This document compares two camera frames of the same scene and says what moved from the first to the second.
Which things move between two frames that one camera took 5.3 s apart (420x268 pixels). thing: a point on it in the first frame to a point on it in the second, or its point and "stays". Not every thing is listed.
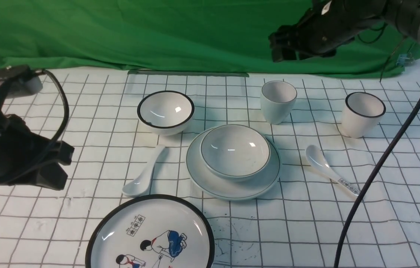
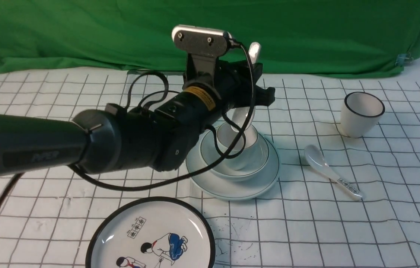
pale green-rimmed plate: [239, 190] stays
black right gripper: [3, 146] to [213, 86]
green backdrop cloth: [191, 35] stays
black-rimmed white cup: [362, 110] stays
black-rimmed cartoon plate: [158, 231] stays
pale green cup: [277, 98] to [227, 133]
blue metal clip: [403, 60] stays
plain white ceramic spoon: [140, 187] to [243, 118]
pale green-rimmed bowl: [234, 153] stays
